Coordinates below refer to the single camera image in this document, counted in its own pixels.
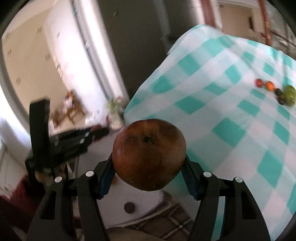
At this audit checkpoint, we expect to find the dark red apple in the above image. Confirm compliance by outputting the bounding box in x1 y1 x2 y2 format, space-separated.
112 119 187 192

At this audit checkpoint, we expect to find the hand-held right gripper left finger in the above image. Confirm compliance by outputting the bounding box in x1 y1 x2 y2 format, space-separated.
26 154 116 241

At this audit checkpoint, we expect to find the white box with purple rim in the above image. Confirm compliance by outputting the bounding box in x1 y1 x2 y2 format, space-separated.
75 158 168 230

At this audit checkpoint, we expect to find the teal checked tablecloth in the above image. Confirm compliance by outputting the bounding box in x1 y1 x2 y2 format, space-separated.
124 24 296 241

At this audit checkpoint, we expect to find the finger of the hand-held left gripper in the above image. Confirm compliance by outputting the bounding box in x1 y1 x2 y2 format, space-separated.
47 127 110 160
29 97 51 163

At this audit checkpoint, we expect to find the bag of green vegetables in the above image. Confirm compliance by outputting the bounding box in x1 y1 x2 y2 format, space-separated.
106 97 126 129

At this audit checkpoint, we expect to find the green tomato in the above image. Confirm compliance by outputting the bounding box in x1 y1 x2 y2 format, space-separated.
282 85 296 106

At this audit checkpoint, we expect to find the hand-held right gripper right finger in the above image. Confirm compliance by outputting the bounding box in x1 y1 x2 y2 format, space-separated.
180 154 271 241

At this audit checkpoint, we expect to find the wooden chair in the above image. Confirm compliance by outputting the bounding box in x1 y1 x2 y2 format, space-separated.
64 90 86 124

